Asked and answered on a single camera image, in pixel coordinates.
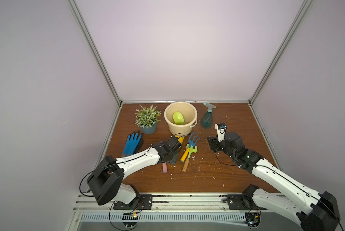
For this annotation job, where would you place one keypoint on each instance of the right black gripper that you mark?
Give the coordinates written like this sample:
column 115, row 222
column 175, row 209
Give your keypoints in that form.
column 215, row 144

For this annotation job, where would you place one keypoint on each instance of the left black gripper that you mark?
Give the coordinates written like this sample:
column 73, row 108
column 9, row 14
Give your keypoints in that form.
column 176, row 156

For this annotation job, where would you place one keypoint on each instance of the yellow plastic scoop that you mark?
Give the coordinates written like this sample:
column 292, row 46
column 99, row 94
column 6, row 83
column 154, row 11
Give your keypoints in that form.
column 181, row 139

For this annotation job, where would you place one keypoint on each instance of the purple trowel pink handle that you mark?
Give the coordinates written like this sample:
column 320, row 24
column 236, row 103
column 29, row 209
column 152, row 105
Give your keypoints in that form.
column 164, row 164

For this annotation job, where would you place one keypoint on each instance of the teal spray bottle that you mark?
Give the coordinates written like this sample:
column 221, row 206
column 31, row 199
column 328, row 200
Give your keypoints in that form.
column 207, row 119

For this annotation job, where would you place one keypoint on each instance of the green trowel wooden handle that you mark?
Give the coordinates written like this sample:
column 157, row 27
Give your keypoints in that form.
column 178, row 118

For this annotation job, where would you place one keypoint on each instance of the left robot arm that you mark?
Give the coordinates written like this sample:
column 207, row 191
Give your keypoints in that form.
column 106, row 181

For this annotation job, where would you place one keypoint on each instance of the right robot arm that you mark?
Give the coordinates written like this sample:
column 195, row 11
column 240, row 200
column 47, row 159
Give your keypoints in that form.
column 311, row 210

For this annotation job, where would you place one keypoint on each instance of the blue gardening glove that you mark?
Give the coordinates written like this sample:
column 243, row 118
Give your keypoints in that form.
column 133, row 143

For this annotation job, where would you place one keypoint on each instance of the artificial green potted plant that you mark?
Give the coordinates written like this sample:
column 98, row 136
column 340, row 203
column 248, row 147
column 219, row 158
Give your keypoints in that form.
column 147, row 118

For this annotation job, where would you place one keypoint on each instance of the cream plastic bucket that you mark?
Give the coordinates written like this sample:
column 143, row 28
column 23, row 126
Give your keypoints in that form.
column 190, row 115

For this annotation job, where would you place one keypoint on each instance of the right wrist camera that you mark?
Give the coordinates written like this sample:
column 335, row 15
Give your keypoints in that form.
column 221, row 131

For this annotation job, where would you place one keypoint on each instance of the green rake wooden handle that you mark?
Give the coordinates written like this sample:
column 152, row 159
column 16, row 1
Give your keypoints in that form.
column 186, row 156

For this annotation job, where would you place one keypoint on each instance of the blue rake yellow handle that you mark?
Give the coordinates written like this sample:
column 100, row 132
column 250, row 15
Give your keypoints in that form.
column 193, row 139

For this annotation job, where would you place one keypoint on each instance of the aluminium front rail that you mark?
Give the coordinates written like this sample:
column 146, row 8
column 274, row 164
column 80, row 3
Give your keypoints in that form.
column 186, row 202

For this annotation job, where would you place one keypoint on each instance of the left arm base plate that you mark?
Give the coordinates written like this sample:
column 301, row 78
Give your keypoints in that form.
column 141, row 202

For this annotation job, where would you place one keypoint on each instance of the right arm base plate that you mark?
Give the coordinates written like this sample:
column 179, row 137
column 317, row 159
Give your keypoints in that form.
column 241, row 202

